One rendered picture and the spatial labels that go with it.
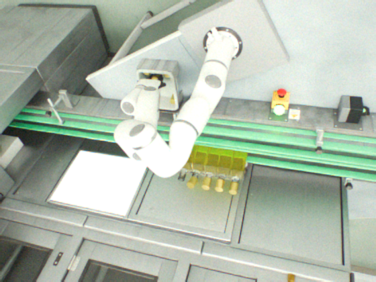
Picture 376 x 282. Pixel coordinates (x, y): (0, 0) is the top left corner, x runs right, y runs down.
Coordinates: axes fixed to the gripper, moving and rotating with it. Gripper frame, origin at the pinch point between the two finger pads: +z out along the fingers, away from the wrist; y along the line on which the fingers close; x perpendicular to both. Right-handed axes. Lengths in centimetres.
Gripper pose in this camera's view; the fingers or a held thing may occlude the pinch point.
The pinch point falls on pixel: (156, 78)
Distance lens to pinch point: 149.8
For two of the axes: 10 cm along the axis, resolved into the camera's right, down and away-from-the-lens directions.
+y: 9.6, 1.3, -2.6
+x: -0.4, -8.3, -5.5
